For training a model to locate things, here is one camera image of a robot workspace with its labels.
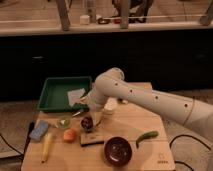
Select blue sponge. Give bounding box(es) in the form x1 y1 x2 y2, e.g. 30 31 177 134
29 120 50 141

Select white cup on table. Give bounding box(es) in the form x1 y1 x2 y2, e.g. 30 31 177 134
103 98 118 115

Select dark red bowl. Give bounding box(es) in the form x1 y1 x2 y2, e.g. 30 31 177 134
103 137 132 167

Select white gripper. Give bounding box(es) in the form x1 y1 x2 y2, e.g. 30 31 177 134
86 96 106 126

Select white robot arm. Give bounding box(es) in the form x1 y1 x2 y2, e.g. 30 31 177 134
86 68 213 142

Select wooden board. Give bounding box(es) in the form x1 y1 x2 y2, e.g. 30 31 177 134
21 103 175 171

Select green plastic tray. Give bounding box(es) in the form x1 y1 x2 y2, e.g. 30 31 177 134
37 76 92 113

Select green chili pepper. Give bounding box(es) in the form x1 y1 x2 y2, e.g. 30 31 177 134
135 131 159 149

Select orange fruit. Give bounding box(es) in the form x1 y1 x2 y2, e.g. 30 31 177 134
63 129 77 143

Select black cable right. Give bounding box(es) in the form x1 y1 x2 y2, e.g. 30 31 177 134
168 133 213 171

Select white jar on shelf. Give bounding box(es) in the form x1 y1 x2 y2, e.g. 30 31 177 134
80 15 90 25

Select dark purple grapes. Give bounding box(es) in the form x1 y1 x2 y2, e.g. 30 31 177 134
81 117 93 133

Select white cloth in tray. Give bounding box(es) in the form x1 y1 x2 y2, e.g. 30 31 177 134
67 88 85 107

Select dark rectangular scrub pad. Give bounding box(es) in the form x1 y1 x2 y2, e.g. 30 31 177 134
80 132 104 147

